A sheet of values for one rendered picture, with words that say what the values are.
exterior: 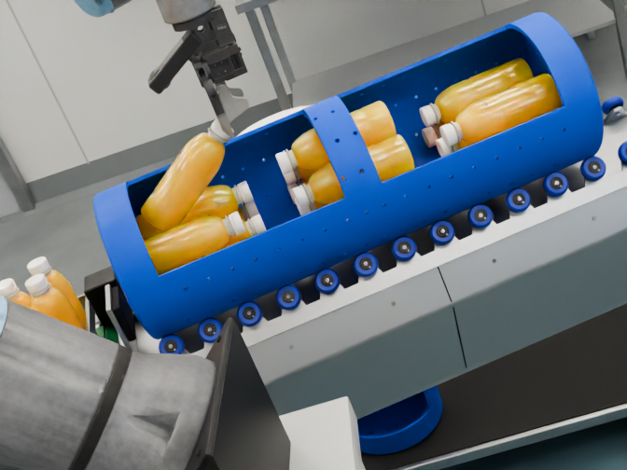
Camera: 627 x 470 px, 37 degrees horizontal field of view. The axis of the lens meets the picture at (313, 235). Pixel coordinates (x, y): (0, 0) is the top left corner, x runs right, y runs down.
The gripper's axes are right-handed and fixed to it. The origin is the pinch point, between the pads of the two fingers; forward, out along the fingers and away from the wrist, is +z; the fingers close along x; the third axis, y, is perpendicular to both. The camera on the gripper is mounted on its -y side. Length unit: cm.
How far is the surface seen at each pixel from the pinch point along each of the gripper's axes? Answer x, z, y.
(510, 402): 35, 112, 42
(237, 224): -6.9, 14.7, -4.4
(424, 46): 279, 97, 109
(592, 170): -11, 30, 58
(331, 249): -12.7, 23.4, 9.0
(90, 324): 8.3, 29.5, -38.2
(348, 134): -8.8, 6.4, 18.8
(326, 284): -11.0, 30.5, 5.9
